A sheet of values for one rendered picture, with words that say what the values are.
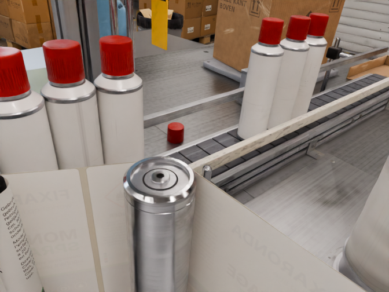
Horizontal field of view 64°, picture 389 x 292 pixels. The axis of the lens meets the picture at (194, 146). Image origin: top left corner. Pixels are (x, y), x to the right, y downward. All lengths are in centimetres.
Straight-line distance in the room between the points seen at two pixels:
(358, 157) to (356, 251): 39
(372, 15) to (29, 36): 400
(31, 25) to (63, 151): 349
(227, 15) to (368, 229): 84
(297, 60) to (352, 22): 423
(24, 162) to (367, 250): 32
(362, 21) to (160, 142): 428
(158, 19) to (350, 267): 33
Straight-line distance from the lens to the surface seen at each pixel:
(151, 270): 19
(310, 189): 49
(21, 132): 31
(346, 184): 53
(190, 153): 51
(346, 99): 75
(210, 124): 71
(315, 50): 61
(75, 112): 32
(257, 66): 51
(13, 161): 33
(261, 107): 53
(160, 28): 38
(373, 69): 135
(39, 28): 385
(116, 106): 34
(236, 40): 101
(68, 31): 45
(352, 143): 76
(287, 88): 57
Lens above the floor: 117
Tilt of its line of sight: 33 degrees down
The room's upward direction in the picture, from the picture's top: 5 degrees clockwise
